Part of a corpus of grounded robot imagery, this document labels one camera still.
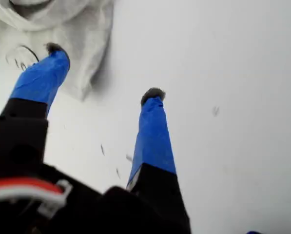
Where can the grey t-shirt with brown sleeves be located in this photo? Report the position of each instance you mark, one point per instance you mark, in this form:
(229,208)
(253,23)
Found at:
(74,36)

